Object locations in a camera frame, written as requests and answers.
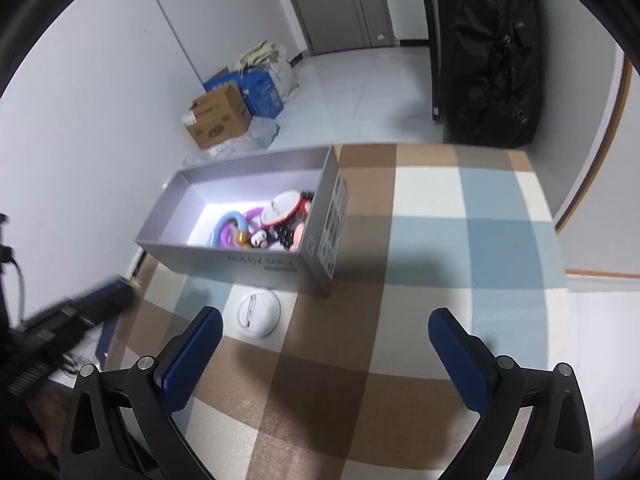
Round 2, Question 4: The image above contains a red and white round case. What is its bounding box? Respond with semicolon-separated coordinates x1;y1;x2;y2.
260;190;302;228

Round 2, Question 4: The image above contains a yellow and pink trinket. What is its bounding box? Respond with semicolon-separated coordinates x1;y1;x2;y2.
284;222;305;252

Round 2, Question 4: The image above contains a grey cardboard jewelry box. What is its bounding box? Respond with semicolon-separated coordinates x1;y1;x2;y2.
137;146;348;296

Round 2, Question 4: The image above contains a checkered table cloth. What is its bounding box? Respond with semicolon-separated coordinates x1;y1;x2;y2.
94;142;640;480

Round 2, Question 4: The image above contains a small panda charm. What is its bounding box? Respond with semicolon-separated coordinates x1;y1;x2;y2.
250;229;273;249

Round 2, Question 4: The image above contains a brown cardboard box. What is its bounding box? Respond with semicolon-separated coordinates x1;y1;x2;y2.
181;81;252;150

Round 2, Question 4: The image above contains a grey plastic parcel bag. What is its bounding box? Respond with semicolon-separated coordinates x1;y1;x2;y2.
182;117;280;169

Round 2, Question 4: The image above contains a blue cardboard box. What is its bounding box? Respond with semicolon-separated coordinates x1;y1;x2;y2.
204;70;284;119

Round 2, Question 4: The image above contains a white plastic bag with cloth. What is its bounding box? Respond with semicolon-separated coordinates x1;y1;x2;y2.
234;40;299;103

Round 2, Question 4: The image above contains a black large bag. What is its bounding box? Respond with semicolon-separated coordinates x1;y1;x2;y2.
438;0;544;148

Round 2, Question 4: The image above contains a grey door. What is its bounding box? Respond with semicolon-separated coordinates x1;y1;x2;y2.
292;0;396;55

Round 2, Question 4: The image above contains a purple ring bracelet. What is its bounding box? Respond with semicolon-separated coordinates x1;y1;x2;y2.
219;206;267;250

